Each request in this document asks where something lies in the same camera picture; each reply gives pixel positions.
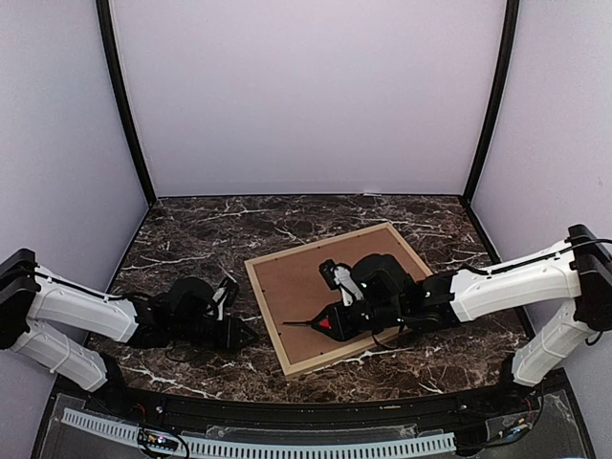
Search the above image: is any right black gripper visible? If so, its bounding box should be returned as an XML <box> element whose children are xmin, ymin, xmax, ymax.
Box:
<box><xmin>311</xmin><ymin>298</ymin><xmax>405</xmax><ymax>342</ymax></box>

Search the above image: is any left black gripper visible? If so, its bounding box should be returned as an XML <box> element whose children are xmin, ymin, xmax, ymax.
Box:
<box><xmin>172</xmin><ymin>317</ymin><xmax>259</xmax><ymax>352</ymax></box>

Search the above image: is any red handled screwdriver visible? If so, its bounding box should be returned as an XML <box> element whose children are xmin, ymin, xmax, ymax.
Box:
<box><xmin>282</xmin><ymin>317</ymin><xmax>332</xmax><ymax>330</ymax></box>

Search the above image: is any wooden picture frame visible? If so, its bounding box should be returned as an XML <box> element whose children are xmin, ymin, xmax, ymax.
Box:
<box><xmin>245</xmin><ymin>223</ymin><xmax>431</xmax><ymax>378</ymax></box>

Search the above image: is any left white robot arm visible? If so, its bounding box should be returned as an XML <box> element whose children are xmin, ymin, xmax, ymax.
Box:
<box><xmin>1</xmin><ymin>249</ymin><xmax>258</xmax><ymax>417</ymax></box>

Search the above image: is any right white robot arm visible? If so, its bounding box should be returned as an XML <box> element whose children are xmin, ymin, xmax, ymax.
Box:
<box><xmin>307</xmin><ymin>225</ymin><xmax>611</xmax><ymax>415</ymax></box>

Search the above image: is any small circuit board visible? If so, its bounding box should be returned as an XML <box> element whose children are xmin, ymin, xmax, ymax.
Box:
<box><xmin>137</xmin><ymin>429</ymin><xmax>180</xmax><ymax>453</ymax></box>

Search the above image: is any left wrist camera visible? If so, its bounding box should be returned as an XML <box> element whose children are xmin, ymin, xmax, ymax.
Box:
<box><xmin>215</xmin><ymin>277</ymin><xmax>239</xmax><ymax>311</ymax></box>

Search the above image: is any black front rail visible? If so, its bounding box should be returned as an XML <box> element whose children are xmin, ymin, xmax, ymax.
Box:
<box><xmin>52</xmin><ymin>370</ymin><xmax>565</xmax><ymax>434</ymax></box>

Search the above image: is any white slotted cable duct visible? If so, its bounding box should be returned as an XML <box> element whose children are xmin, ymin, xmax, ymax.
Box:
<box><xmin>61</xmin><ymin>408</ymin><xmax>456</xmax><ymax>458</ymax></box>

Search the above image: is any left black corner post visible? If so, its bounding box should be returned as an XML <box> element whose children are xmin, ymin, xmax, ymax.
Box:
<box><xmin>95</xmin><ymin>0</ymin><xmax>157</xmax><ymax>207</ymax></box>

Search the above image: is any black corner post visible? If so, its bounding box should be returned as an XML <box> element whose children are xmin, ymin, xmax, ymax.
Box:
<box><xmin>95</xmin><ymin>0</ymin><xmax>157</xmax><ymax>207</ymax></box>
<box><xmin>461</xmin><ymin>0</ymin><xmax>520</xmax><ymax>208</ymax></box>

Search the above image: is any right black corner post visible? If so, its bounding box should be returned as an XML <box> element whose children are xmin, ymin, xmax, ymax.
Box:
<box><xmin>461</xmin><ymin>0</ymin><xmax>520</xmax><ymax>208</ymax></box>

